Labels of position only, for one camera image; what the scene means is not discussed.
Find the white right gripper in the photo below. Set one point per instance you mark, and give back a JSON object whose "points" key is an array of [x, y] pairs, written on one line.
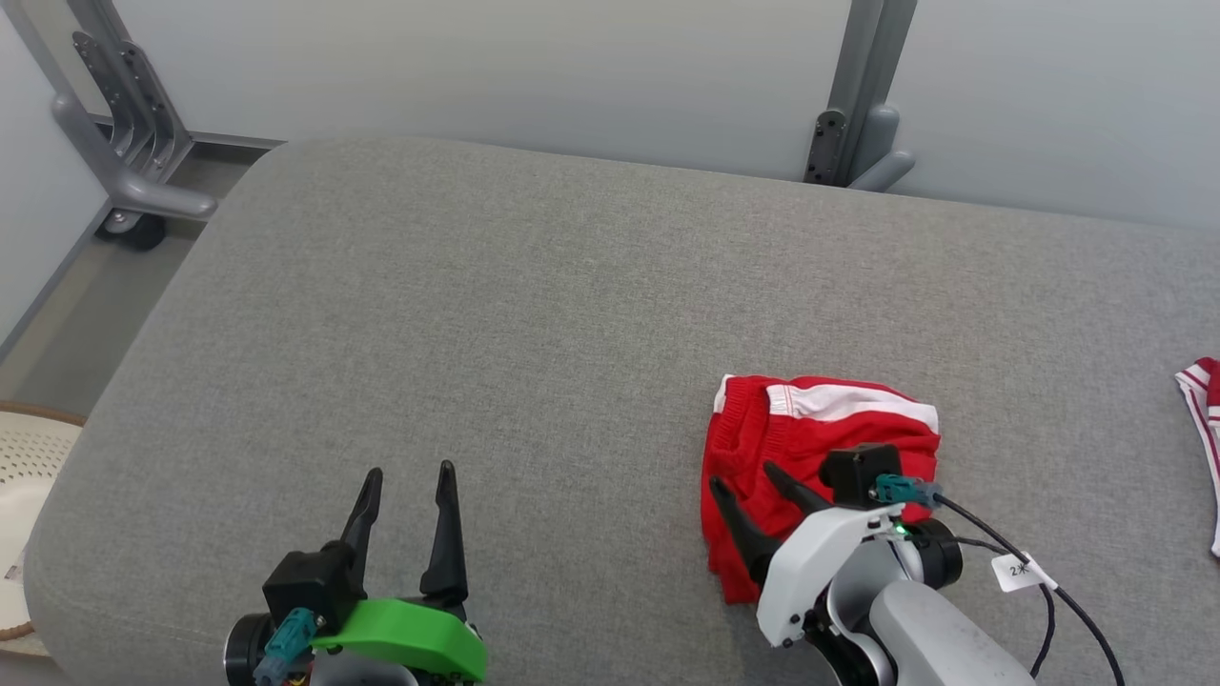
{"points": [[810, 572]]}

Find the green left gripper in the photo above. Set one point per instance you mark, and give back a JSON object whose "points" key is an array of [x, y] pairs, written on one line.
{"points": [[410, 634]]}

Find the red shorts white side stripe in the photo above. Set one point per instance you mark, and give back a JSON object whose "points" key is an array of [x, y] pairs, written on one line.
{"points": [[762, 448]]}

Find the red white jersey shirt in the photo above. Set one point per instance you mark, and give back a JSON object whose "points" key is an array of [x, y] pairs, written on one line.
{"points": [[1206, 410]]}

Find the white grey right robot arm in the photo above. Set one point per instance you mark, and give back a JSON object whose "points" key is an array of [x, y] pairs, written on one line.
{"points": [[925, 638]]}

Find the white woven laundry basket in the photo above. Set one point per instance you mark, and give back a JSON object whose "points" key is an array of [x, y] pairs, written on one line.
{"points": [[29, 514]]}

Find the black caster wheel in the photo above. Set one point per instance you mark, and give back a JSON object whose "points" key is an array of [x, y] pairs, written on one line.
{"points": [[138, 232]]}

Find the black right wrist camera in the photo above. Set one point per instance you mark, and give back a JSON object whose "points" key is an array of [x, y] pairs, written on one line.
{"points": [[858, 474]]}

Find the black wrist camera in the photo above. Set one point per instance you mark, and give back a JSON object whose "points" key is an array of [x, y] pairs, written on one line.
{"points": [[310, 581], [858, 474]]}

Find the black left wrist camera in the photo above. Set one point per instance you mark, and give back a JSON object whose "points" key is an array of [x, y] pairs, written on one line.
{"points": [[310, 581]]}

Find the teal right camera connector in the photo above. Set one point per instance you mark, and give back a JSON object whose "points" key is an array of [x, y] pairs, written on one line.
{"points": [[905, 490]]}

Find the teal camera connector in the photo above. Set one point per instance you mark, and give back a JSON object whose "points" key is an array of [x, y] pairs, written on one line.
{"points": [[905, 490], [286, 646]]}

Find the teal left camera connector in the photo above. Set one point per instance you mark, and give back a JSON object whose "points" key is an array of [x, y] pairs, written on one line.
{"points": [[286, 646]]}

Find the grey partition post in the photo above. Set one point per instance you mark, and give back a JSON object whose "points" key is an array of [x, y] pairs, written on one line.
{"points": [[867, 76], [124, 162]]}

